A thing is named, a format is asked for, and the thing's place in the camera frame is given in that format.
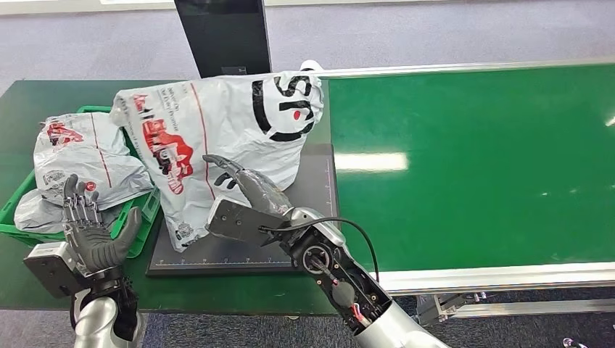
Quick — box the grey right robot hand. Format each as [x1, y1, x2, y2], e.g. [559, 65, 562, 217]
[202, 154, 294, 217]

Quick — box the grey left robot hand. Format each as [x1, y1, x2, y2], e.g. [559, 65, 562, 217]
[62, 173, 143, 278]

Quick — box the white courier bag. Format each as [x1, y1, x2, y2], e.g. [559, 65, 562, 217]
[109, 59, 325, 253]
[32, 112, 154, 211]

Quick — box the green conveyor belt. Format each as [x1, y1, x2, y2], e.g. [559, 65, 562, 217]
[329, 63, 615, 274]

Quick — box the aluminium conveyor support bar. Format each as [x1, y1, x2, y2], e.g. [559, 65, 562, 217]
[415, 293, 615, 328]

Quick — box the green plastic crate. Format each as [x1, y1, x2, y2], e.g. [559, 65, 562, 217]
[0, 105, 162, 259]

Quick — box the plain grey courier bag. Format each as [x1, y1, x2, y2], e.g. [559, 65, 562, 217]
[14, 188, 122, 235]

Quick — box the white courier bag, red print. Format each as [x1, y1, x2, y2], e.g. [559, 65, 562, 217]
[32, 112, 154, 211]

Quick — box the black scanner column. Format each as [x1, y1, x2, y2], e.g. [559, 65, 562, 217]
[173, 0, 273, 79]

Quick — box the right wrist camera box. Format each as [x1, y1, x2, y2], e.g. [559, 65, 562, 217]
[205, 196, 292, 247]

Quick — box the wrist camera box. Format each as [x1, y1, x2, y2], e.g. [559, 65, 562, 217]
[205, 196, 292, 247]
[22, 241, 83, 299]

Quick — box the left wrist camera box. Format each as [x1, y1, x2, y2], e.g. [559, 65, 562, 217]
[22, 241, 83, 299]

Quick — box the black scanner base plate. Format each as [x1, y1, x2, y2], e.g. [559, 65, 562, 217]
[145, 143, 339, 278]

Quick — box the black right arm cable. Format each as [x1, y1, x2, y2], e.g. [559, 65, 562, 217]
[259, 217, 381, 284]

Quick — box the aluminium conveyor side rail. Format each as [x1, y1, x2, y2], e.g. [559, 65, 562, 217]
[312, 57, 615, 80]
[370, 262, 615, 297]

